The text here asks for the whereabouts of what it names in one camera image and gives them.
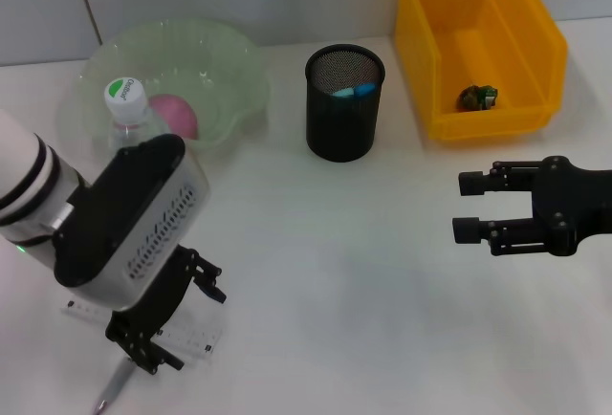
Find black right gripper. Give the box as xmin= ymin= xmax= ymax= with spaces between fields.
xmin=451 ymin=154 xmax=612 ymax=258

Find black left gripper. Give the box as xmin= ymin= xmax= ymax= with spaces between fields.
xmin=104 ymin=244 xmax=229 ymax=377

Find green plastic wrapper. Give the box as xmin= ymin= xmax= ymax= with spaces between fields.
xmin=459 ymin=83 xmax=499 ymax=113

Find blue scissors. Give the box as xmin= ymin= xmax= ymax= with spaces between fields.
xmin=331 ymin=80 xmax=378 ymax=99

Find pink peach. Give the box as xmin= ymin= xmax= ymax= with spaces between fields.
xmin=148 ymin=93 xmax=200 ymax=142

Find clear water bottle green label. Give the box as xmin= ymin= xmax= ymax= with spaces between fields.
xmin=103 ymin=76 xmax=173 ymax=158

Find transparent plastic ruler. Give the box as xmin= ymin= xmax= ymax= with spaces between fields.
xmin=60 ymin=297 xmax=225 ymax=361

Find silver pen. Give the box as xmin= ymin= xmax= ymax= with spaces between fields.
xmin=93 ymin=360 xmax=135 ymax=415

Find black mesh pen holder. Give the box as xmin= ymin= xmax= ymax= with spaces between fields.
xmin=304 ymin=44 xmax=387 ymax=164

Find green glass fruit bowl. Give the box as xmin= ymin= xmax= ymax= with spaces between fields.
xmin=59 ymin=15 xmax=272 ymax=151

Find yellow plastic bin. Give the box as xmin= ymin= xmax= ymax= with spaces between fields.
xmin=394 ymin=0 xmax=570 ymax=142

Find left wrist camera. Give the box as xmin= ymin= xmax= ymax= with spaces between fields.
xmin=51 ymin=133 xmax=211 ymax=312

